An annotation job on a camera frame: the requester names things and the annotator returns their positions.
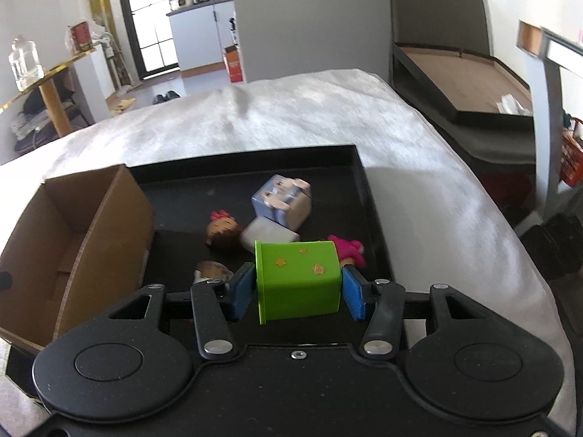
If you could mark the gold round side table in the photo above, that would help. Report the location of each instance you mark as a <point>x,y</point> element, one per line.
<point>48,91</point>

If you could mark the white kitchen cabinet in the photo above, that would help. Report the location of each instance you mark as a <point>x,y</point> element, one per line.
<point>201,32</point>

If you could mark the black tray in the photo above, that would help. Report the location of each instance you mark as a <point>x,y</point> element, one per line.
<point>184,192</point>

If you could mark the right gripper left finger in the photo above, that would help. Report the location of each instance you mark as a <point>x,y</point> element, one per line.
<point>216,305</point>

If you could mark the clear plastic water jug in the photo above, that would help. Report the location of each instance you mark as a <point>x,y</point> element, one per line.
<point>24,61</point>

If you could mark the orange carton box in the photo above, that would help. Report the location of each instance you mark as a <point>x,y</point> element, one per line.
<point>232,64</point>

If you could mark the doll head red bow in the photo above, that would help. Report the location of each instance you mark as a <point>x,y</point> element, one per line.
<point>222,229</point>

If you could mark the green hexagonal box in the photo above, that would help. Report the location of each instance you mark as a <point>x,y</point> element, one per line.
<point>297,280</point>

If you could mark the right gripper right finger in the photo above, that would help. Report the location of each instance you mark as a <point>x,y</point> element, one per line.
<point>381,301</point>

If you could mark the black shoes pair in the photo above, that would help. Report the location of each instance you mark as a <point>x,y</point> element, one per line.
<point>169,96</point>

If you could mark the dark bed frame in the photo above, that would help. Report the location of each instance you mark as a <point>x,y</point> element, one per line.
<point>443,66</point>

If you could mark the red tin box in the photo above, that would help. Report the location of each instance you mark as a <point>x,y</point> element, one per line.
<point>80,37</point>

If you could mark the blue rabbit cube box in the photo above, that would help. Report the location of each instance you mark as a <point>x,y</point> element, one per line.
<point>284,200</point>

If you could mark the red basket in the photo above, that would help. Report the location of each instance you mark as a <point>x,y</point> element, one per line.
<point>571,153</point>

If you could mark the brown cardboard box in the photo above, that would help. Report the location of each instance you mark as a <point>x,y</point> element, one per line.
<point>80,246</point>

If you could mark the pink plush toy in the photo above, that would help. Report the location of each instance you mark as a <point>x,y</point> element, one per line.
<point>349,252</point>

